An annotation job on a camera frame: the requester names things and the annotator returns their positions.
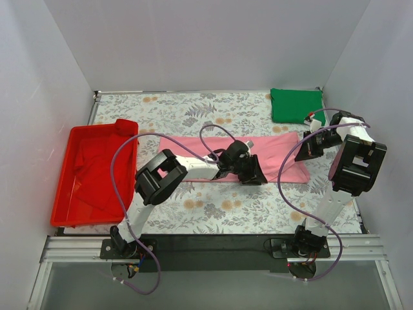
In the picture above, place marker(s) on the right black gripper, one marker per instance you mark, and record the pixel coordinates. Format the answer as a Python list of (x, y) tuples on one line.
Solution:
[(310, 147)]

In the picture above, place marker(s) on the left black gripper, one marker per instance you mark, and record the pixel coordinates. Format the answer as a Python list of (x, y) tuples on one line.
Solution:
[(250, 169)]

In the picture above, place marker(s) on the pink t shirt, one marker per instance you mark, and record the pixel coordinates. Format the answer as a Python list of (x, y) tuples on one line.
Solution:
[(271, 151)]

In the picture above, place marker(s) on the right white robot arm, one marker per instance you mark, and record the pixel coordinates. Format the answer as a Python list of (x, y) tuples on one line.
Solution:
[(353, 172)]

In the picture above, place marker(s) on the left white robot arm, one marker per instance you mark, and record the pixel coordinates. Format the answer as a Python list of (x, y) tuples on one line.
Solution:
[(156, 181)]

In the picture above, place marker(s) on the folded green t shirt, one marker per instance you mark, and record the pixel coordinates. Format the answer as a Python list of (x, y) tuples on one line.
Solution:
[(293, 106)]

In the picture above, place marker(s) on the floral tablecloth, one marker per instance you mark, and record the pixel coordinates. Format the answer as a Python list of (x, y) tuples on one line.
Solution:
[(226, 208)]

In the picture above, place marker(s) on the red t shirt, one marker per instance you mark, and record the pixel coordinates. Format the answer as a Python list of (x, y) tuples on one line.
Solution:
[(92, 168)]

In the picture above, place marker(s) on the red plastic tray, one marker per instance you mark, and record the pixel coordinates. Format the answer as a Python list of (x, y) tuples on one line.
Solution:
[(68, 211)]

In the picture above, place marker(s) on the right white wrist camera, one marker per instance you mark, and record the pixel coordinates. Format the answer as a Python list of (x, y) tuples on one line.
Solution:
[(313, 123)]

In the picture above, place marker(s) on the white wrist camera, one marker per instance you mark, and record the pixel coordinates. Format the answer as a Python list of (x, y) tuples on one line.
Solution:
[(313, 123), (249, 145)]

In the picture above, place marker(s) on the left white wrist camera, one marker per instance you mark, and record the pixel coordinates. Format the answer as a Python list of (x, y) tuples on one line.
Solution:
[(249, 145)]

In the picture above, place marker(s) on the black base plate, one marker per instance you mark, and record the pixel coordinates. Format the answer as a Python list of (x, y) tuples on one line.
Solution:
[(275, 253)]

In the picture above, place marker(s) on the aluminium frame rail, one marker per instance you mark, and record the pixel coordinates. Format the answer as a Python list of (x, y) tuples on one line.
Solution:
[(79, 248)]

